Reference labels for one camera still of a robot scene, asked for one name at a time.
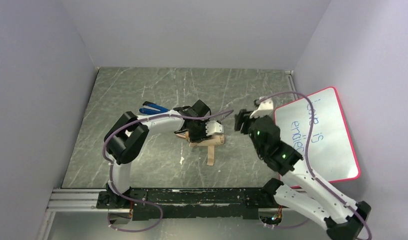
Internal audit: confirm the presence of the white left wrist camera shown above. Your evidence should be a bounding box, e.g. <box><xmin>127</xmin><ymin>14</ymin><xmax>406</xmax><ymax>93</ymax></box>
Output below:
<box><xmin>205</xmin><ymin>120</ymin><xmax>224</xmax><ymax>136</ymax></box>

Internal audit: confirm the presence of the beige folding umbrella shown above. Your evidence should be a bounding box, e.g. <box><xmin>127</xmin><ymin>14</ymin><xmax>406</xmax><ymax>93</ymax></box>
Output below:
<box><xmin>175</xmin><ymin>131</ymin><xmax>225</xmax><ymax>166</ymax></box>

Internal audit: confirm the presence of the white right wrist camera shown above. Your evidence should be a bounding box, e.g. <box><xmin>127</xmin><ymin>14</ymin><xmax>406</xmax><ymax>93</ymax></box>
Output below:
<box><xmin>250</xmin><ymin>98</ymin><xmax>274</xmax><ymax>119</ymax></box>

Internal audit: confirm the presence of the aluminium frame rail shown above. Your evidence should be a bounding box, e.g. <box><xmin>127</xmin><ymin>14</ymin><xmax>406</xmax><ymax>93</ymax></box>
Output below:
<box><xmin>46</xmin><ymin>188</ymin><xmax>339</xmax><ymax>214</ymax></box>

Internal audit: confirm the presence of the blue stapler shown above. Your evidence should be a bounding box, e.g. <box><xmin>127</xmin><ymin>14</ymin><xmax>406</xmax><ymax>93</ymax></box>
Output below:
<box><xmin>139</xmin><ymin>101</ymin><xmax>169</xmax><ymax>115</ymax></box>

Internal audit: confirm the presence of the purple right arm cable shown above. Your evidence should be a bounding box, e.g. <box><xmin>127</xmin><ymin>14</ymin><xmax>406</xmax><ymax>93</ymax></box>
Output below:
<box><xmin>255</xmin><ymin>91</ymin><xmax>372</xmax><ymax>240</ymax></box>

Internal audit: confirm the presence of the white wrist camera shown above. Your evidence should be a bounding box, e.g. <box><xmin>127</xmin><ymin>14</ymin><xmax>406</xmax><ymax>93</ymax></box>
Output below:
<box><xmin>250</xmin><ymin>98</ymin><xmax>274</xmax><ymax>119</ymax></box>
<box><xmin>205</xmin><ymin>120</ymin><xmax>224</xmax><ymax>136</ymax></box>

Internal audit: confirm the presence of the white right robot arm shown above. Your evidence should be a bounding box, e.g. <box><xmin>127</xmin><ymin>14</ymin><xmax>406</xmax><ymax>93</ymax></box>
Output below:
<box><xmin>234</xmin><ymin>109</ymin><xmax>372</xmax><ymax>240</ymax></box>

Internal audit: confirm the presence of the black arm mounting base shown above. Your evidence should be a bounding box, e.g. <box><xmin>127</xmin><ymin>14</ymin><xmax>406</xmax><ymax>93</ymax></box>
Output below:
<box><xmin>96</xmin><ymin>187</ymin><xmax>279</xmax><ymax>221</ymax></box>

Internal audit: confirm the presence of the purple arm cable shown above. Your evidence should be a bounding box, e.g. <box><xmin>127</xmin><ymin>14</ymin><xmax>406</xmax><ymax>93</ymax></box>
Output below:
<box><xmin>102</xmin><ymin>109</ymin><xmax>235</xmax><ymax>233</ymax></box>
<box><xmin>255</xmin><ymin>91</ymin><xmax>372</xmax><ymax>240</ymax></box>

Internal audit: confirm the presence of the pink-framed whiteboard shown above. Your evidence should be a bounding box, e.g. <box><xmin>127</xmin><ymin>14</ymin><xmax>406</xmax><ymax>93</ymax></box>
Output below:
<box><xmin>274</xmin><ymin>86</ymin><xmax>360</xmax><ymax>183</ymax></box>

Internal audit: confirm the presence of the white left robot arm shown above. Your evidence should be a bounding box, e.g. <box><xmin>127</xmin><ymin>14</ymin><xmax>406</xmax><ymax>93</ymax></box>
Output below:
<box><xmin>103</xmin><ymin>99</ymin><xmax>211</xmax><ymax>206</ymax></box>

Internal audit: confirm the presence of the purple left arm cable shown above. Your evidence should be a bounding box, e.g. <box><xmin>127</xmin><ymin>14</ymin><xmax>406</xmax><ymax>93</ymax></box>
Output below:
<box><xmin>102</xmin><ymin>109</ymin><xmax>235</xmax><ymax>233</ymax></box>

